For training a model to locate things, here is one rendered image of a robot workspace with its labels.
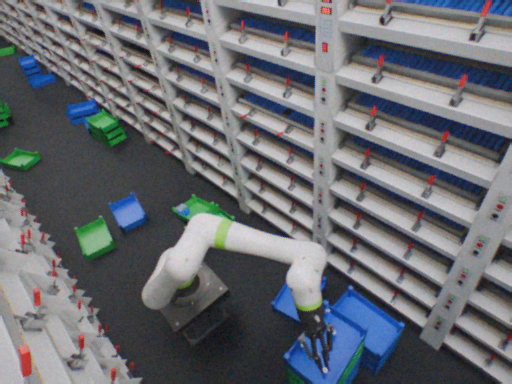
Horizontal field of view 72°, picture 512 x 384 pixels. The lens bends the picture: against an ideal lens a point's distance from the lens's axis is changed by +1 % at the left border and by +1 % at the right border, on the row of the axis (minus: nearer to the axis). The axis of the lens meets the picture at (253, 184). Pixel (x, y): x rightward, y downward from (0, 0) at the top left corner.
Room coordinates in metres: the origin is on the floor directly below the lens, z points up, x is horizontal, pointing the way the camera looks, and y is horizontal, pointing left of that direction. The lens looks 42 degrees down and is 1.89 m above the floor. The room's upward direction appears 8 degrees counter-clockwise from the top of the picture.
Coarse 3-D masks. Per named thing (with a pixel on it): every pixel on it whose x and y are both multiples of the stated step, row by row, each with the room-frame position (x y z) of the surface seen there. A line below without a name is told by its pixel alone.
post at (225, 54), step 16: (208, 0) 1.80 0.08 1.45; (224, 16) 1.81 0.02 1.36; (208, 32) 1.84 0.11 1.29; (224, 48) 1.80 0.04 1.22; (224, 64) 1.79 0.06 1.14; (224, 80) 1.79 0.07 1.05; (224, 128) 1.85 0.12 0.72; (240, 144) 1.80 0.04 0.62; (240, 176) 1.79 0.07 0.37; (240, 208) 1.84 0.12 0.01
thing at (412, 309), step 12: (336, 252) 1.25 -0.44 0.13; (336, 264) 1.18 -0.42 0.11; (348, 264) 1.15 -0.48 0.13; (360, 264) 1.12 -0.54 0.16; (348, 276) 1.10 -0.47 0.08; (360, 276) 1.07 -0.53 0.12; (372, 276) 1.05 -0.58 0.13; (372, 288) 0.99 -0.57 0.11; (384, 288) 0.97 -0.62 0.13; (396, 288) 0.95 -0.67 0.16; (384, 300) 0.92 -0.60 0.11; (396, 300) 0.90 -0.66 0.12; (408, 300) 0.89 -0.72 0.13; (408, 312) 0.83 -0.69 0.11; (420, 312) 0.82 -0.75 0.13; (420, 324) 0.77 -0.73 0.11
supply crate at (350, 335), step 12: (336, 312) 0.72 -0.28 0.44; (336, 324) 0.69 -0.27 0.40; (348, 324) 0.68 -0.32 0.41; (324, 336) 0.65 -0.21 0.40; (336, 336) 0.64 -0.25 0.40; (348, 336) 0.63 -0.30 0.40; (360, 336) 0.62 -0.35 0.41; (300, 348) 0.61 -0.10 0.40; (336, 348) 0.59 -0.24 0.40; (348, 348) 0.58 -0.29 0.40; (288, 360) 0.55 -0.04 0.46; (300, 360) 0.56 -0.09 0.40; (312, 360) 0.56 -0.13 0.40; (336, 360) 0.55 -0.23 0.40; (348, 360) 0.52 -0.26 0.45; (300, 372) 0.50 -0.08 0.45; (312, 372) 0.51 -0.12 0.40; (336, 372) 0.50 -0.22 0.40
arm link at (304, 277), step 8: (304, 256) 0.70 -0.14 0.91; (312, 256) 0.69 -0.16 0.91; (296, 264) 0.66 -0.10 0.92; (304, 264) 0.65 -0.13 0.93; (312, 264) 0.65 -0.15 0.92; (320, 264) 0.67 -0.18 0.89; (288, 272) 0.64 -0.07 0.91; (296, 272) 0.62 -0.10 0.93; (304, 272) 0.62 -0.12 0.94; (312, 272) 0.62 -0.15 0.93; (320, 272) 0.64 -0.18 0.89; (288, 280) 0.62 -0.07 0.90; (296, 280) 0.60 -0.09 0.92; (304, 280) 0.60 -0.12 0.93; (312, 280) 0.60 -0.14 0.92; (320, 280) 0.61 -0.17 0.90; (296, 288) 0.59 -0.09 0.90; (304, 288) 0.58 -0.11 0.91; (312, 288) 0.58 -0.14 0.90; (320, 288) 0.60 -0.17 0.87; (296, 296) 0.58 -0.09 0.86; (304, 296) 0.57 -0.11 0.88; (312, 296) 0.57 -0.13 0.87; (320, 296) 0.58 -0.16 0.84; (296, 304) 0.58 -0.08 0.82; (304, 304) 0.56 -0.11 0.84; (312, 304) 0.56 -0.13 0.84; (320, 304) 0.57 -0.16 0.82
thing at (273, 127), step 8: (240, 96) 1.81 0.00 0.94; (232, 104) 1.79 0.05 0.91; (232, 112) 1.78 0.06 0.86; (240, 112) 1.72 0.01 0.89; (248, 120) 1.68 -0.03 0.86; (256, 120) 1.61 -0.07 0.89; (264, 120) 1.59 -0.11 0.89; (264, 128) 1.58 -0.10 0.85; (272, 128) 1.52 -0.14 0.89; (280, 128) 1.50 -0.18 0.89; (280, 136) 1.49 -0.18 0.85; (288, 136) 1.43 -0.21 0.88; (296, 136) 1.41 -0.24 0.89; (304, 136) 1.39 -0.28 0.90; (304, 144) 1.35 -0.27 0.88; (312, 144) 1.33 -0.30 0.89
